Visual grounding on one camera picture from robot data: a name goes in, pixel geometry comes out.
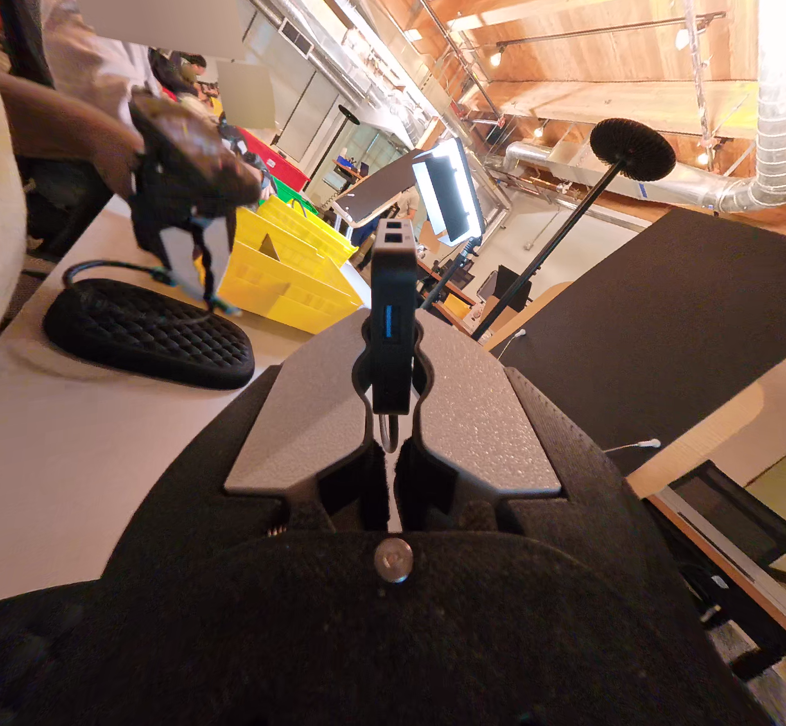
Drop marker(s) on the black textured wrist pad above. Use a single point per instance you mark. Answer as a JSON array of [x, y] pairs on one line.
[[147, 339]]

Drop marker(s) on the black board with wooden rim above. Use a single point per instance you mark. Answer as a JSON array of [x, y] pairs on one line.
[[374, 192], [645, 321]]

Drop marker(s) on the person's left forearm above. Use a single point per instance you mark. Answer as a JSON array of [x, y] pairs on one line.
[[61, 124]]

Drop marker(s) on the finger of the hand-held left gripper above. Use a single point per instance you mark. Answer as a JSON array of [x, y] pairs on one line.
[[184, 259]]

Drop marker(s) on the black computer monitor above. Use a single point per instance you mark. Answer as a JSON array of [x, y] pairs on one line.
[[737, 517]]

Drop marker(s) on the black pole with round disc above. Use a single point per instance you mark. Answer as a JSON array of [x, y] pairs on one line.
[[632, 149], [349, 114]]

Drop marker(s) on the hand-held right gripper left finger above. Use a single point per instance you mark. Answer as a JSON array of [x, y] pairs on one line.
[[301, 413]]

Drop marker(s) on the black usb hub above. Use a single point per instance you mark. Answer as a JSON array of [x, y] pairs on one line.
[[393, 284]]

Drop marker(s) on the yellow plastic bin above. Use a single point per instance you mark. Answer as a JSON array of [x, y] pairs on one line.
[[288, 296], [295, 216]]

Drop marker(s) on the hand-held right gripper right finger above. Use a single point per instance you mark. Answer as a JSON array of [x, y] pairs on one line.
[[485, 413]]

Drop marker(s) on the person's left hand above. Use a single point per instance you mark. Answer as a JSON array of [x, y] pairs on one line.
[[202, 161]]

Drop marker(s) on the light panel stand pole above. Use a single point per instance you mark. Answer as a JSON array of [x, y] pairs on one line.
[[454, 265]]

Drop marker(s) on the green plastic bin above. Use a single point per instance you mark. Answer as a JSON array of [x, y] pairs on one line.
[[288, 189]]

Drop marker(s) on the red plastic bin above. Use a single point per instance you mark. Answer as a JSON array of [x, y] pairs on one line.
[[276, 161]]

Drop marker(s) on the lit led light panel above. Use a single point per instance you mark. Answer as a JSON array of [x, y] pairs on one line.
[[448, 192]]

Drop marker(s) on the silver ventilation duct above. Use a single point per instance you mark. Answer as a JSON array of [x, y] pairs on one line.
[[770, 124]]

